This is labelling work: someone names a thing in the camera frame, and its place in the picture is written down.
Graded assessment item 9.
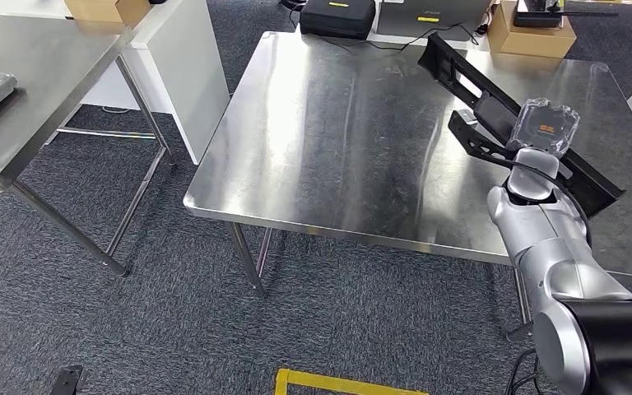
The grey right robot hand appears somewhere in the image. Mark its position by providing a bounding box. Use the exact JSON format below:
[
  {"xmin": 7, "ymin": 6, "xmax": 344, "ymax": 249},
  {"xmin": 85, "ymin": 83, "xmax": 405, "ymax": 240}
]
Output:
[{"xmin": 505, "ymin": 96, "xmax": 580, "ymax": 160}]

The black plastic panel part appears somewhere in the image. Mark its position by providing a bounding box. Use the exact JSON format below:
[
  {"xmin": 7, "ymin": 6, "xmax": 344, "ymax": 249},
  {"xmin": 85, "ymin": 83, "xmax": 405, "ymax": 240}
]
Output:
[{"xmin": 417, "ymin": 31, "xmax": 626, "ymax": 218}]

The stainless steel workbench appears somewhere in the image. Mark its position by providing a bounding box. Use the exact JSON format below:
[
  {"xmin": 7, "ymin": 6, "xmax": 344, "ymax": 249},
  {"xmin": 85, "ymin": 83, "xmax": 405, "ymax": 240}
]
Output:
[{"xmin": 183, "ymin": 30, "xmax": 632, "ymax": 343}]

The large cardboard box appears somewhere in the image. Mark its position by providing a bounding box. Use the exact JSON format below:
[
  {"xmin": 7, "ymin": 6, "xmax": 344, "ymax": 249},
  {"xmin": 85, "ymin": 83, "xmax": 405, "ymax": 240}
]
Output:
[{"xmin": 487, "ymin": 0, "xmax": 578, "ymax": 59}]

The black device with antenna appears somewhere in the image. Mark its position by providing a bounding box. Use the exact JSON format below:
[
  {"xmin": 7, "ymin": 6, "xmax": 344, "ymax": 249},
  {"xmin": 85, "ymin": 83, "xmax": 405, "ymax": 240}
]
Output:
[{"xmin": 513, "ymin": 0, "xmax": 620, "ymax": 28}]

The black carry case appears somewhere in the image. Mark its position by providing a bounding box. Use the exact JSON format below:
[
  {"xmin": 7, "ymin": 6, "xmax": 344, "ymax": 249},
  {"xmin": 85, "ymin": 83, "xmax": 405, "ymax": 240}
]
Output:
[{"xmin": 300, "ymin": 0, "xmax": 377, "ymax": 40}]

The yellow floor tape square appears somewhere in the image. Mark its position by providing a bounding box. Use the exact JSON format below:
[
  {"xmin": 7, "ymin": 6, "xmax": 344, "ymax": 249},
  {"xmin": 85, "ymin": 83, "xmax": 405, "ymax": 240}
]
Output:
[{"xmin": 273, "ymin": 369, "xmax": 430, "ymax": 395}]

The white cabinet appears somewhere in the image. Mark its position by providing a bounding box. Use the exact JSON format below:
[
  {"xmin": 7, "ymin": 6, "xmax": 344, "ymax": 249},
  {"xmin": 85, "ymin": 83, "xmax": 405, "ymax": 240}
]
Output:
[{"xmin": 0, "ymin": 0, "xmax": 231, "ymax": 165}]

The stainless steel table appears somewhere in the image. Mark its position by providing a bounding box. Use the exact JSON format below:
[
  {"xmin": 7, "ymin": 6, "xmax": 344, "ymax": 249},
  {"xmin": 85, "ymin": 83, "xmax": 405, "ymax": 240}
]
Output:
[{"xmin": 0, "ymin": 12, "xmax": 178, "ymax": 278}]

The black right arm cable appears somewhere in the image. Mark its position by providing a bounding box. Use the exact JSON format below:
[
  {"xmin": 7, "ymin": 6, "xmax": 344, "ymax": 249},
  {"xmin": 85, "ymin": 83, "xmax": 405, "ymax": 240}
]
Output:
[{"xmin": 487, "ymin": 155, "xmax": 593, "ymax": 246}]

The black right camera bracket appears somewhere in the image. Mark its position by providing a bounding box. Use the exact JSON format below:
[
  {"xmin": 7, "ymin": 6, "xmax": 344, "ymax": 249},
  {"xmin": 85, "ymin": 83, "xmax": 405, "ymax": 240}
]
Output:
[{"xmin": 448, "ymin": 110, "xmax": 518, "ymax": 167}]

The black desk cable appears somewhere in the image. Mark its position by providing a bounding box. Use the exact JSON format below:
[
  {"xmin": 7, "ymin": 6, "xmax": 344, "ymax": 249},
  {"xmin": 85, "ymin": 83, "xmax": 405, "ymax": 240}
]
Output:
[{"xmin": 315, "ymin": 24, "xmax": 481, "ymax": 54}]

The thin black torso cable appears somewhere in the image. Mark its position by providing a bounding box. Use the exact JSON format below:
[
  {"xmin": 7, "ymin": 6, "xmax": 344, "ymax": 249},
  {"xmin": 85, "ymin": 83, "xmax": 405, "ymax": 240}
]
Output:
[{"xmin": 504, "ymin": 348, "xmax": 541, "ymax": 395}]

